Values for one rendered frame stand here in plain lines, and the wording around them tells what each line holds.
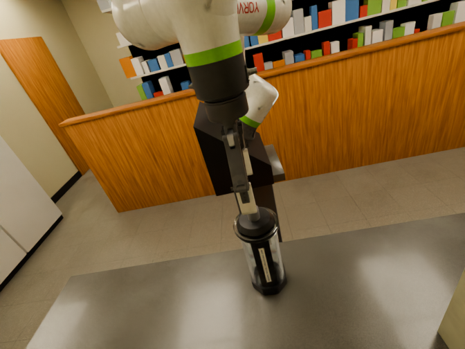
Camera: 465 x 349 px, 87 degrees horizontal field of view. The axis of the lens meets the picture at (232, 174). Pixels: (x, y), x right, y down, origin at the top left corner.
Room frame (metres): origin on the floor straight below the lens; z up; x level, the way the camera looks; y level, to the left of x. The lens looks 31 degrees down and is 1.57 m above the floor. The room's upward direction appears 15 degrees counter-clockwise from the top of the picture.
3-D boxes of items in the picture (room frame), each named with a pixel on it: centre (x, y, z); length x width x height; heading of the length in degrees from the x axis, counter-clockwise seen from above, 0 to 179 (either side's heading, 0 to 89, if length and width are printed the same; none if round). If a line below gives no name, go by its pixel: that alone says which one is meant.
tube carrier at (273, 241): (0.43, -0.02, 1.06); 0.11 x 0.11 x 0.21
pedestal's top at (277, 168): (1.10, -0.09, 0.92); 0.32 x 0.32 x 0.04; 84
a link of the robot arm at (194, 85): (0.43, -0.03, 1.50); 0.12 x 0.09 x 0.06; 81
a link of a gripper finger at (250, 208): (0.36, -0.01, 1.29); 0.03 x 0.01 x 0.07; 81
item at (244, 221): (0.43, -0.02, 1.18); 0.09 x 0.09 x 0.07
